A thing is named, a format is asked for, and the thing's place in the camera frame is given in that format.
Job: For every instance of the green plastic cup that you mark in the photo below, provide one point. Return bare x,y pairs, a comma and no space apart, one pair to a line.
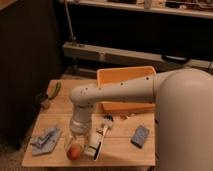
69,140

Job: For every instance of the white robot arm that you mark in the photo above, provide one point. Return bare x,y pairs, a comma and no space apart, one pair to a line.
184,111

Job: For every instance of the green cucumber toy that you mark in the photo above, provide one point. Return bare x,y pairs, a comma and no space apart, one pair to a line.
55,92

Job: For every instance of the blue folded cloth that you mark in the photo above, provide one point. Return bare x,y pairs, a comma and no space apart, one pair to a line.
46,142

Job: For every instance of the metal pole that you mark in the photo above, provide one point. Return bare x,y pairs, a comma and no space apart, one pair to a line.
72,37

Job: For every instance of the orange plastic bin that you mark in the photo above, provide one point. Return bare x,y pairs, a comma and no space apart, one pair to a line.
130,89

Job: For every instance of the red orange apple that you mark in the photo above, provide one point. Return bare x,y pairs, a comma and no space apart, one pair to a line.
74,151

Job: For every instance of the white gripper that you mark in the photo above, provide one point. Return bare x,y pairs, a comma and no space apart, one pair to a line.
81,120

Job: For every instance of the upper wall shelf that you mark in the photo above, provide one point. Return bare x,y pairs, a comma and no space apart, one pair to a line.
141,8

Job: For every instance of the small brown stand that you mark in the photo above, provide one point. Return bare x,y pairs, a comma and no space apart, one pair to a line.
43,100

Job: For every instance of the grey low shelf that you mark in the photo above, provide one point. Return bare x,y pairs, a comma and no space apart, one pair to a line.
129,58

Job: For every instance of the blue sponge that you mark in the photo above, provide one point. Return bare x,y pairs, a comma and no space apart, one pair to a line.
139,137

